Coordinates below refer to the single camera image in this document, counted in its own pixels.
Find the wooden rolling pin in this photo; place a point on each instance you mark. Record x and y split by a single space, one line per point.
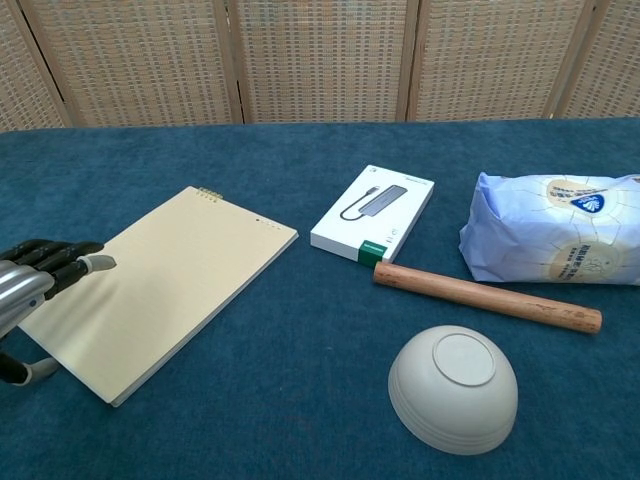
485 298

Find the beige upturned bowl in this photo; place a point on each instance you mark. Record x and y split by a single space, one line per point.
452 382

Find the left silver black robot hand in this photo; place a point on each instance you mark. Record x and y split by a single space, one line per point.
20 287

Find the yellow paper notepad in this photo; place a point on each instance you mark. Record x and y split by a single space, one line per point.
160 295

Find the light blue tissue pack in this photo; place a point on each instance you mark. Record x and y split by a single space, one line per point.
555 232

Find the blue table cloth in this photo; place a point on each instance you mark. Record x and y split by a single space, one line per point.
300 350

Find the white USB hub box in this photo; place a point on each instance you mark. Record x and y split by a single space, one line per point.
372 220

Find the woven bamboo folding screen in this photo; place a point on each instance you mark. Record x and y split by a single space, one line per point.
320 60

